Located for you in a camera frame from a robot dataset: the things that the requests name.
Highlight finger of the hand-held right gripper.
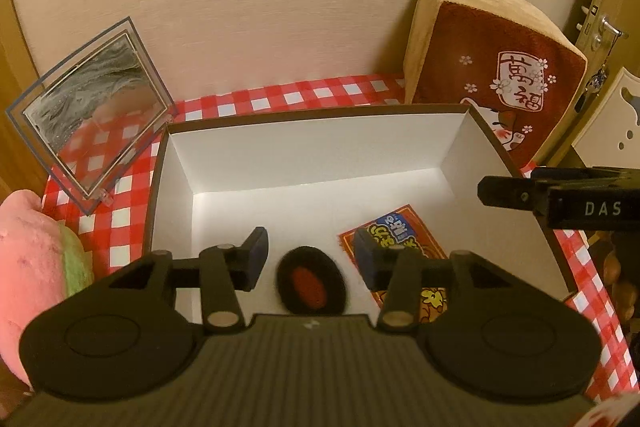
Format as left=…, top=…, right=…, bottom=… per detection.
left=477, top=174, right=552, bottom=214

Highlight person's right hand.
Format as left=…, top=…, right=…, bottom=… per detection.
left=601, top=231, right=640, bottom=324

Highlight silver door handle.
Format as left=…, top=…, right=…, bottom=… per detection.
left=595, top=14, right=629, bottom=42

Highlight brown cardboard box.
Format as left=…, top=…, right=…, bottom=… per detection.
left=142, top=103, right=578, bottom=323

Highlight pink and green plush toy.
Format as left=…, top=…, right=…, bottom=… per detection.
left=0, top=189, right=96, bottom=389

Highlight hanging keys with charm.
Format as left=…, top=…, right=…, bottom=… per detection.
left=574, top=34, right=615, bottom=114

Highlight black and red round pad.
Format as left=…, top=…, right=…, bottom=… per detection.
left=275, top=246, right=347, bottom=315

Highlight white board with cutouts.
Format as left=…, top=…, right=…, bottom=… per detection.
left=571, top=66, right=640, bottom=168

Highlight red snack packet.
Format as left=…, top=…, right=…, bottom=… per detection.
left=338, top=204, right=449, bottom=324

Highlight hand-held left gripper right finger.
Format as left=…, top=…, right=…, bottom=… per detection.
left=354, top=229, right=522, bottom=334

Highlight clear acrylic photo frame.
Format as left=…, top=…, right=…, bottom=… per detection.
left=5, top=16, right=179, bottom=216

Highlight brown and red cushion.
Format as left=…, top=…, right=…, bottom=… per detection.
left=403, top=0, right=589, bottom=168

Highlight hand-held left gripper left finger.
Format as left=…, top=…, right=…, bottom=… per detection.
left=109, top=227, right=269, bottom=334

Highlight red checkered tablecloth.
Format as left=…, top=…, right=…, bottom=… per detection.
left=41, top=73, right=640, bottom=404

